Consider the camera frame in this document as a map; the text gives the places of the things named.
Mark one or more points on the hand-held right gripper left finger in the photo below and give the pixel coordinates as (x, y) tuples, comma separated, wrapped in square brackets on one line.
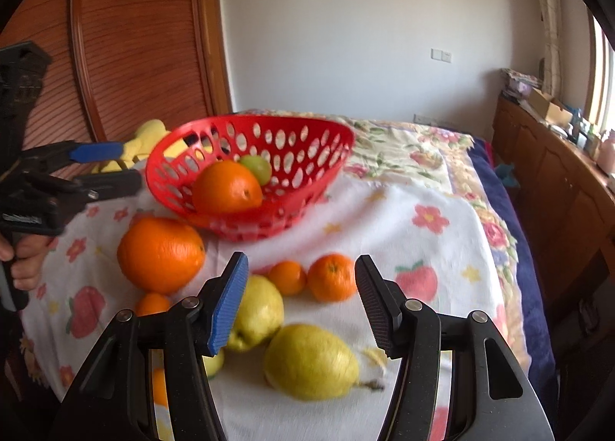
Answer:
[(230, 306)]

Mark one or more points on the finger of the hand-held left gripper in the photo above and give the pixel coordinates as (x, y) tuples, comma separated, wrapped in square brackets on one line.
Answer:
[(115, 184), (96, 151)]

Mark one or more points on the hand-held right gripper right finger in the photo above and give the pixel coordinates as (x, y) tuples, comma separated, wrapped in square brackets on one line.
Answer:
[(372, 297)]

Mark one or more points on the green citrus fruit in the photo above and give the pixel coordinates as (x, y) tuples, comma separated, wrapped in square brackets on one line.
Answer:
[(214, 364)]

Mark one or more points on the small tangerine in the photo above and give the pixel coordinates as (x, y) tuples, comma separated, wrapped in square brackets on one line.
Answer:
[(153, 304), (159, 386), (287, 277)]

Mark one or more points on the large orange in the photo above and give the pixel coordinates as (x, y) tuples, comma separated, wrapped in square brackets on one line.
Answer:
[(161, 253)]

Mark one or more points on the yellow pear with stem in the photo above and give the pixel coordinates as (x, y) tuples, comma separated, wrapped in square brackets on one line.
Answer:
[(310, 362)]

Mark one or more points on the red plastic basket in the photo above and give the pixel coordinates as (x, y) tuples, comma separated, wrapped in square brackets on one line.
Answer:
[(269, 225)]

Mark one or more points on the person's left hand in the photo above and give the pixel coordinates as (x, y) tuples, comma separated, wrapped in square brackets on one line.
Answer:
[(29, 263)]

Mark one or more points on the yellow plush toy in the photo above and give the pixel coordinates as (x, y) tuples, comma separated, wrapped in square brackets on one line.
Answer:
[(149, 133)]

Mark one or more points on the white flower print cloth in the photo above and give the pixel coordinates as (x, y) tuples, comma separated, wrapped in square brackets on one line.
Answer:
[(384, 239)]

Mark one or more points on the wooden wardrobe door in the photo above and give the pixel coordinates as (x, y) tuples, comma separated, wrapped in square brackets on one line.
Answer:
[(120, 37)]

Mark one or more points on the small green fruit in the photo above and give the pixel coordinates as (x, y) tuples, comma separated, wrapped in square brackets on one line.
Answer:
[(257, 167)]

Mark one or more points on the dark blue blanket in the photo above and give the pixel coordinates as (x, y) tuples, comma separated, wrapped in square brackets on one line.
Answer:
[(519, 249)]

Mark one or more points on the floral bedsheet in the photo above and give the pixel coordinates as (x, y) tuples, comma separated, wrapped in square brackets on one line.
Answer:
[(408, 143)]

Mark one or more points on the teal cloth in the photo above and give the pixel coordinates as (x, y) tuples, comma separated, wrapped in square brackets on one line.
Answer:
[(507, 172)]

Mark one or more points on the wooden cabinet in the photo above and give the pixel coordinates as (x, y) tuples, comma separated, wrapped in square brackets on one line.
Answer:
[(552, 191)]

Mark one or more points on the cardboard box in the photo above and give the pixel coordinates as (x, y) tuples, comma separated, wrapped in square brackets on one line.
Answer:
[(547, 107)]

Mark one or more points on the stack of folded fabrics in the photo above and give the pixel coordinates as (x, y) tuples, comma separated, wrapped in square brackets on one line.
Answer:
[(516, 81)]

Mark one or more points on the pink bottle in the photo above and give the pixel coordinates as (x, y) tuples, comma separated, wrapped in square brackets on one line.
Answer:
[(606, 153)]

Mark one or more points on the window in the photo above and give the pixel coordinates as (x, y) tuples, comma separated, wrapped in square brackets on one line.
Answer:
[(603, 76)]

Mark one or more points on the patterned curtain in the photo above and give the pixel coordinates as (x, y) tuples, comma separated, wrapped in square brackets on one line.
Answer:
[(547, 13)]

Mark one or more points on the white wall switch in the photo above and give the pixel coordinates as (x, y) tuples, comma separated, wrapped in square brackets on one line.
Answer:
[(441, 55)]

